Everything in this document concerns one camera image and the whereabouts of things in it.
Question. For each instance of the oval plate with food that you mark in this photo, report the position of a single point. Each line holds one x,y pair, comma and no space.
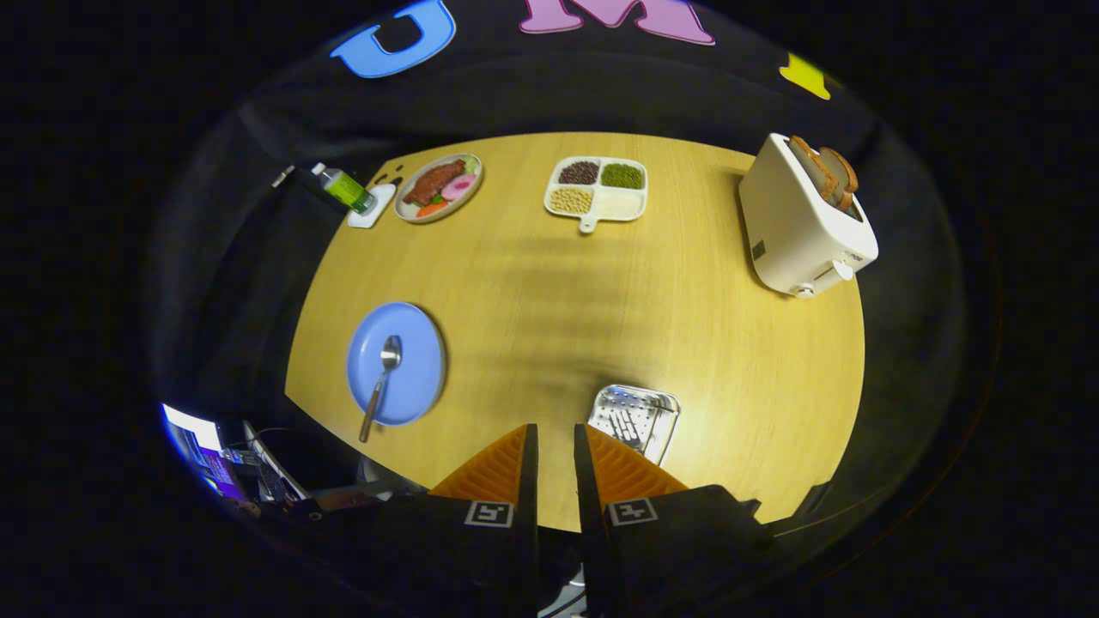
439,187

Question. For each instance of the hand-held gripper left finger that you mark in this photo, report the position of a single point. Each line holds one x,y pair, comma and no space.
524,532

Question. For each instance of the green drink bottle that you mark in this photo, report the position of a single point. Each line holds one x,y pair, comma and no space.
345,188

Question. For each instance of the perforated metal tray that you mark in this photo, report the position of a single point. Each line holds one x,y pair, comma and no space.
635,421

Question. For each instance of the brown bread slice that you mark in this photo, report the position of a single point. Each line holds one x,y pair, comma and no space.
811,167
841,176

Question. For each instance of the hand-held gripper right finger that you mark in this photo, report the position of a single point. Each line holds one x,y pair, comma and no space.
592,532

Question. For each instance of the black backdrop cloth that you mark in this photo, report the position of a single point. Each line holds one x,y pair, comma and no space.
601,86

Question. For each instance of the white cloth clip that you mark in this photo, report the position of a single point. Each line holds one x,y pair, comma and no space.
283,176

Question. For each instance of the white divided plate with beans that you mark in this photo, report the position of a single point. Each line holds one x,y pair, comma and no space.
596,193

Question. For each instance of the white square coaster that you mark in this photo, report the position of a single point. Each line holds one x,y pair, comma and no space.
372,210

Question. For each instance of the blue round plate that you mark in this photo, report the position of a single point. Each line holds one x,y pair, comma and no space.
416,378

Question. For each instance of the white toaster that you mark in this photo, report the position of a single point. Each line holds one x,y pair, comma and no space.
794,227

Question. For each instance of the open laptop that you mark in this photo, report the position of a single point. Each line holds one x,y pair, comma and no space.
199,451

